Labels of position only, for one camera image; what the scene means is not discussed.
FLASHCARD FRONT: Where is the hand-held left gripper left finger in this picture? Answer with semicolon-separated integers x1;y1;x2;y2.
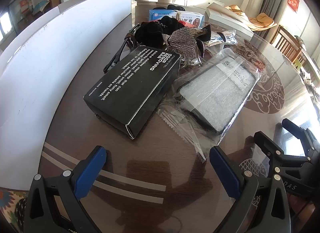
24;145;108;233

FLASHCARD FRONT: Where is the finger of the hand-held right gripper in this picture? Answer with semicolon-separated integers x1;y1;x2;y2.
282;118;320;150
253;131;304;168

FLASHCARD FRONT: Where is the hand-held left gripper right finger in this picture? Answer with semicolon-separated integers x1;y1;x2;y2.
209;145;292;233

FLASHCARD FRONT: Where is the phone case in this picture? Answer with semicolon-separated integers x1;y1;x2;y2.
172;47;262;146

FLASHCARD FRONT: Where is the black cardboard box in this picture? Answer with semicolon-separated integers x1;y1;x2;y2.
83;45;182;139

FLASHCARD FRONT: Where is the black velvet scrunchie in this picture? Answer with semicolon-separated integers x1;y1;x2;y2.
134;16;185;48

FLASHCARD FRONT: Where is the blue white cream box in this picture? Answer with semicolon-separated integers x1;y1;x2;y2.
149;9;204;27

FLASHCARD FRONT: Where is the clear plastic packet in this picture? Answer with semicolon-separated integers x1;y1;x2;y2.
157;95;208;163

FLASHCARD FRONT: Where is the wooden chair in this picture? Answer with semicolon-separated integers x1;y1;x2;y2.
271;26;304;61

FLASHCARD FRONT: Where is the floral cloth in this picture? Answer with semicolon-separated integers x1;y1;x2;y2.
0;189;28;233

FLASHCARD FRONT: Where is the pile of small packets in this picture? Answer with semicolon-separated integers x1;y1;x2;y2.
207;30;237;47

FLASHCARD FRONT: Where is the orange lounge chair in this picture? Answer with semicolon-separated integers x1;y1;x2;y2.
225;4;277;31

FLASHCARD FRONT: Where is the white flat box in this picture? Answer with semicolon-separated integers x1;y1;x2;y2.
205;3;254;38

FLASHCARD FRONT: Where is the black hair bow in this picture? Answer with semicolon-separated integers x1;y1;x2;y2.
195;24;213;43

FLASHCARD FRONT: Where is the white foam board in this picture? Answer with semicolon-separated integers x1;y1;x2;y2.
0;0;132;146

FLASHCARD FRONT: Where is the rhinestone bow hair clip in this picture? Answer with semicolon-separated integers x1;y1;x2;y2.
161;28;200;59

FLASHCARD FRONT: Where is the brown headband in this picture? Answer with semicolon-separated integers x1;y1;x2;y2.
124;23;141;48

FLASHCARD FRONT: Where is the window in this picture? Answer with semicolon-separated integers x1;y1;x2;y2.
0;10;12;39

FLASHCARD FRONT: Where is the black strap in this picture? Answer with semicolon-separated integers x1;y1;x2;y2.
104;39;134;73

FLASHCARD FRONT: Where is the red wall decoration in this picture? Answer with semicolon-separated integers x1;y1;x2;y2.
287;0;300;13

